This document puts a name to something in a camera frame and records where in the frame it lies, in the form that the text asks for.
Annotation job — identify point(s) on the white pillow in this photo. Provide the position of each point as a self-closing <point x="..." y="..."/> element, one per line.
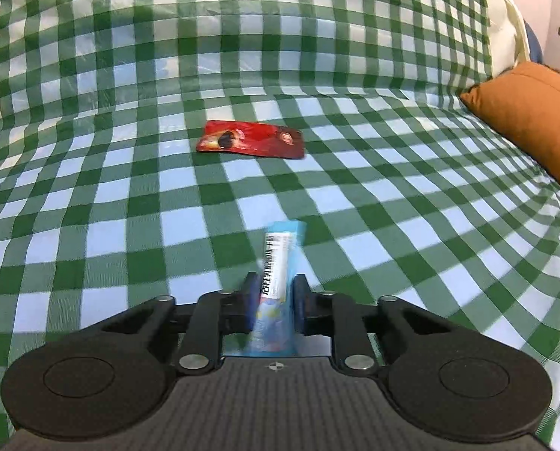
<point x="508" y="41"/>

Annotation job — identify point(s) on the orange cushion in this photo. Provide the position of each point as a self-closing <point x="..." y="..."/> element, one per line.
<point x="523" y="105"/>

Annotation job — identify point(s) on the light blue sachet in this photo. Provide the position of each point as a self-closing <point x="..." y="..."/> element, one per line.
<point x="273" y="331"/>

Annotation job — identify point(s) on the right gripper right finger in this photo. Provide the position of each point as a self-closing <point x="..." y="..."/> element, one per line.
<point x="313" y="311"/>

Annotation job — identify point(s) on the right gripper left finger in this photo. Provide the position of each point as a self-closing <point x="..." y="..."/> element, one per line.
<point x="240" y="306"/>

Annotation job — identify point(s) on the red chocolate wrapper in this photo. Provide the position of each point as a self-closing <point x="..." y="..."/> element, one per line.
<point x="251" y="139"/>

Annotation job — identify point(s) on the green checkered cloth cover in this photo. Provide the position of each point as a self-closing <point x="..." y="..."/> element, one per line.
<point x="105" y="201"/>

